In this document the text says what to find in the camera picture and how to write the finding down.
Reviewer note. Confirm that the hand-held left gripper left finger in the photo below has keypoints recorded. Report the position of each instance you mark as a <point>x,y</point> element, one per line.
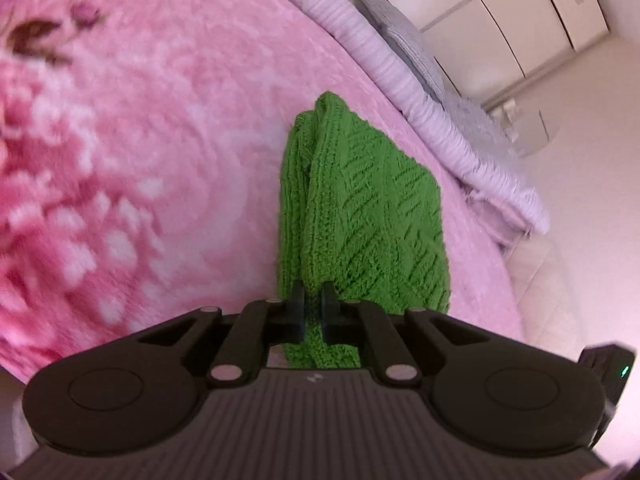
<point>297,310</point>

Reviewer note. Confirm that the purple striped quilt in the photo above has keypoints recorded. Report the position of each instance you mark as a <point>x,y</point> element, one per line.
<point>380,60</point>

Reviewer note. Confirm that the white wardrobe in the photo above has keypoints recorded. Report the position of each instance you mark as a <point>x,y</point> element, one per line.
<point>500,10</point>

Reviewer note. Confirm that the oval mirror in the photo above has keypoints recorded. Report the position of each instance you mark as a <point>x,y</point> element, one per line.
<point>537,132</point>

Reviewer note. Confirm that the green knitted vest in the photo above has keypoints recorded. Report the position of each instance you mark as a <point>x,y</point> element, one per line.
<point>370,210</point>

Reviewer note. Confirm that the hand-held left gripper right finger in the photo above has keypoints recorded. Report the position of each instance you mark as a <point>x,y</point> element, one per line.
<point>328,310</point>

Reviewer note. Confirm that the pink floral blanket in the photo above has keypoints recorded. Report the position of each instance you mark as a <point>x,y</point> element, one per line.
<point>150,110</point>

